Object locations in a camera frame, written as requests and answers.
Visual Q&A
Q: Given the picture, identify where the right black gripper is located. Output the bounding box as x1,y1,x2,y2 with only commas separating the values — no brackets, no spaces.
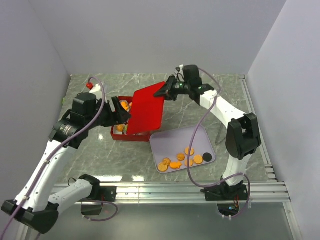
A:
152,75,191,102

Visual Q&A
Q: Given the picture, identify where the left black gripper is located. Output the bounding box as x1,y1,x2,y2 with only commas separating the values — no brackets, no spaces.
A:
86,96,132,130

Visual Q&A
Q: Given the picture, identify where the swirl cookie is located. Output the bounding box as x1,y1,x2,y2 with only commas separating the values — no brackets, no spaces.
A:
115,124,125,133
162,157,171,166

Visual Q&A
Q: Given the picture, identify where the red cookie box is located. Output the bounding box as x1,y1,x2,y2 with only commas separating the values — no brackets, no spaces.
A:
110,96,151,142

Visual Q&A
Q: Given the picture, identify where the red box lid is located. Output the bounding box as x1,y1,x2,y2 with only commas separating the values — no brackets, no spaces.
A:
127,81,165,135

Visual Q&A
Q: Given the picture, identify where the lilac plastic tray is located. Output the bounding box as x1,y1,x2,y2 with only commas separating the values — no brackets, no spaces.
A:
149,126,216,174

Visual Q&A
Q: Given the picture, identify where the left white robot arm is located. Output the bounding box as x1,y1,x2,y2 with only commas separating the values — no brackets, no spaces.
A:
1,92,131,234

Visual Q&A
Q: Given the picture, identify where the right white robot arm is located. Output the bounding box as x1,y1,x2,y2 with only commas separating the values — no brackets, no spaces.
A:
154,65,261,201

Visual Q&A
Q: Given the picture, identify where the dotted round biscuit middle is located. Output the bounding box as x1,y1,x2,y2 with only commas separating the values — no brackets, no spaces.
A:
184,147,195,156

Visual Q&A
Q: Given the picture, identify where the dotted round biscuit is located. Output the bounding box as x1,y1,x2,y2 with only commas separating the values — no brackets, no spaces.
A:
184,147,195,156
157,162,168,172
193,154,204,165

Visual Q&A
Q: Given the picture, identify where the dotted round biscuit left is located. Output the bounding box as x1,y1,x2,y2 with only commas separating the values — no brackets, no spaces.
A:
157,162,168,172

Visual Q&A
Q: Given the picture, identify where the dotted round biscuit right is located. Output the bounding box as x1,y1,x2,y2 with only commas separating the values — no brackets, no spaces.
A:
193,154,204,165

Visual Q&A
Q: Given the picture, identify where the plain orange round cookie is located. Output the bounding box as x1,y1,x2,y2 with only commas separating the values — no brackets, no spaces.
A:
184,159,194,167

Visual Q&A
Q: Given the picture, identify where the black sandwich cookie right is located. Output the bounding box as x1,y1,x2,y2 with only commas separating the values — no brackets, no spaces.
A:
202,152,213,163

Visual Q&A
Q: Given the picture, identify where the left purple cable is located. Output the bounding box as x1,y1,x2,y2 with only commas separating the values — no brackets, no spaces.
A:
0,76,119,240

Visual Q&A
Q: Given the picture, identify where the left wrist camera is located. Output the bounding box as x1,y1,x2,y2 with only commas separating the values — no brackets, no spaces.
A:
86,82,103,99

